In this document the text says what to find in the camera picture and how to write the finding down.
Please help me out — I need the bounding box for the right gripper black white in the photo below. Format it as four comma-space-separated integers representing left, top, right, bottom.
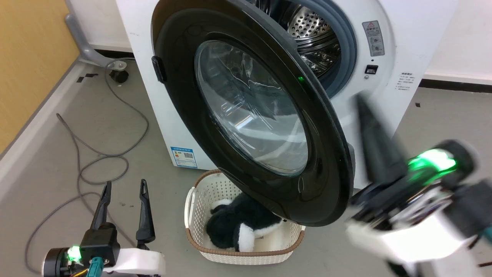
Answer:
345, 94, 474, 265

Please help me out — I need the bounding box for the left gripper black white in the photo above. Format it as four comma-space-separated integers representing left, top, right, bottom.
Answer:
67, 179, 166, 277

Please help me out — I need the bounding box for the white front-load washing machine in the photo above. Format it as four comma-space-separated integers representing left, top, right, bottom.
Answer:
115, 0, 460, 191

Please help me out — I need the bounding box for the grey rubber door gasket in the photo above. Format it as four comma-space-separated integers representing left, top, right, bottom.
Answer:
304, 0, 358, 98

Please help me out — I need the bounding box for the black round glass washer door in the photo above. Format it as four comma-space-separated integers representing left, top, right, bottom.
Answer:
151, 0, 354, 227

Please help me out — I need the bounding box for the black door hinge block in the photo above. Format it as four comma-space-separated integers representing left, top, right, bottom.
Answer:
151, 56, 167, 83

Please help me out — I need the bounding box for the white laundry basket brown rim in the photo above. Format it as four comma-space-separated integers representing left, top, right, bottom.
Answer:
184, 169, 306, 266

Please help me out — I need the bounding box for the blue energy label sticker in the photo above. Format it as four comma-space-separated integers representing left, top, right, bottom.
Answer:
170, 146, 198, 169

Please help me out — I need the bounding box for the black and white plush toy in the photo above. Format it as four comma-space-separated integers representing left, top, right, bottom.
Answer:
206, 192, 287, 253

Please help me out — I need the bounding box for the grey warning label sticker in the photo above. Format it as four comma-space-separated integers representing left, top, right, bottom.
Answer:
362, 20, 386, 57

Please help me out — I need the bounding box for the black caster wheel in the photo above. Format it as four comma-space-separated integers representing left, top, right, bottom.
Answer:
110, 69, 130, 84

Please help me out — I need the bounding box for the stainless steel washer drum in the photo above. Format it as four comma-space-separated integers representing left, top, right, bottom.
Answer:
250, 0, 342, 77

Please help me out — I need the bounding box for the grey metal stand leg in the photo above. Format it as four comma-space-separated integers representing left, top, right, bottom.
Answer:
65, 0, 127, 70

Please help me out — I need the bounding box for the teal cable connector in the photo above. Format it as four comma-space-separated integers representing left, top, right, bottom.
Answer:
89, 257, 105, 277

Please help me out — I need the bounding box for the grey floor cable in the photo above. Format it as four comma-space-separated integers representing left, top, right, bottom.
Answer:
24, 58, 150, 276

